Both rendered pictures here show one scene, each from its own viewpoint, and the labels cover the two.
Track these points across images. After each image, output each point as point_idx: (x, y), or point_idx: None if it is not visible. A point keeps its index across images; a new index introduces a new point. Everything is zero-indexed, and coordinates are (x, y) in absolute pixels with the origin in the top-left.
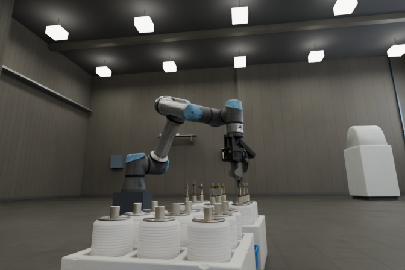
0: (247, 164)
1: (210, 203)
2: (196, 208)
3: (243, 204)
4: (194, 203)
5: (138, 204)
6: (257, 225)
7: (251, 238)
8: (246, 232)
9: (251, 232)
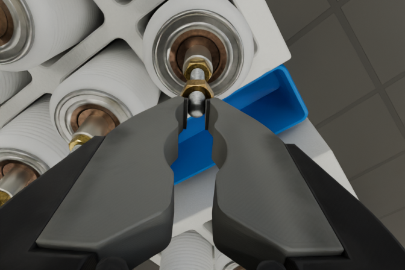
0: (367, 235)
1: (58, 116)
2: (62, 154)
3: (210, 52)
4: (33, 159)
5: None
6: (276, 41)
7: (351, 190)
8: (317, 161)
9: (327, 155)
